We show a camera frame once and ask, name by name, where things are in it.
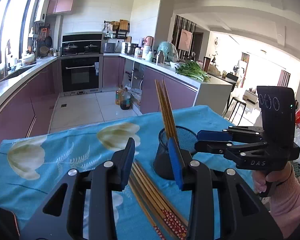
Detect bamboo chopstick red end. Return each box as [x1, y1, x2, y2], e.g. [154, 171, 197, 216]
[162, 80, 179, 145]
[155, 80, 174, 139]

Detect pink sleeved right forearm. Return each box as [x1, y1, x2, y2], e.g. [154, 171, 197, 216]
[270, 171, 300, 239]

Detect purple kitchen cabinets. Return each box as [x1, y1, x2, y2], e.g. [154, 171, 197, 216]
[0, 55, 198, 156]

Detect right hand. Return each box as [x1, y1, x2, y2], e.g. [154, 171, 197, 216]
[252, 162, 292, 193]

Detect black stool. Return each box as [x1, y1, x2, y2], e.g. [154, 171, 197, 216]
[225, 97, 247, 125]

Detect black mesh pen cup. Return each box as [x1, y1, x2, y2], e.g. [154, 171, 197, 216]
[153, 126, 197, 180]

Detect smartphone on table edge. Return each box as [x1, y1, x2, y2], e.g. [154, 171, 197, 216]
[0, 207, 20, 239]

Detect blue floral tablecloth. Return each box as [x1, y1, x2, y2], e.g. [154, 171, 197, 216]
[0, 104, 256, 240]

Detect bamboo chopstick on cloth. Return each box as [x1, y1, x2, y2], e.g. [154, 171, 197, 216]
[129, 161, 188, 239]
[130, 167, 185, 239]
[134, 160, 189, 226]
[128, 178, 167, 240]

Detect green leafy vegetables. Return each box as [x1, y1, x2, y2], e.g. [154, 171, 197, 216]
[175, 61, 210, 82]

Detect teal mesh food cover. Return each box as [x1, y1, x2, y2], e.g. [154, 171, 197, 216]
[158, 41, 178, 62]

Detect yellow oil bottle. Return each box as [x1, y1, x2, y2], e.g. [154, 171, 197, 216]
[115, 85, 123, 105]

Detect steel cooking pot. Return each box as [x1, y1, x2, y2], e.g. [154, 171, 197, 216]
[124, 42, 139, 55]

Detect black built-in oven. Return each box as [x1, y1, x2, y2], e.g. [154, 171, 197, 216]
[61, 32, 104, 96]

